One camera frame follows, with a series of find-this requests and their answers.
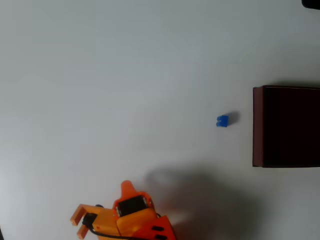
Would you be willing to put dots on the small blue block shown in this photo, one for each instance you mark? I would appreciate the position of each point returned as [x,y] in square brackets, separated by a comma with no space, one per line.
[222,121]

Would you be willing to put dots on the dark red box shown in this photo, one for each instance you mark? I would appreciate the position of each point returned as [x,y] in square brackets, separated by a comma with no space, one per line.
[290,127]

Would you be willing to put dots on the dark corner object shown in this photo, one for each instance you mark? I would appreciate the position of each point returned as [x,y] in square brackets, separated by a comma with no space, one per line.
[1,233]

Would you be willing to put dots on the black object at edge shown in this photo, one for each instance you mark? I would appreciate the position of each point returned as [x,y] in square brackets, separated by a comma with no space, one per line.
[311,3]

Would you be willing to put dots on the small black camera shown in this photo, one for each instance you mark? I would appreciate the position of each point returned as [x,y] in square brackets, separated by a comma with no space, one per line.
[89,219]

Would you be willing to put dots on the light orange camera mount bracket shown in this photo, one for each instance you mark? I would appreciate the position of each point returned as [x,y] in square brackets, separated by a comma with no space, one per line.
[80,217]

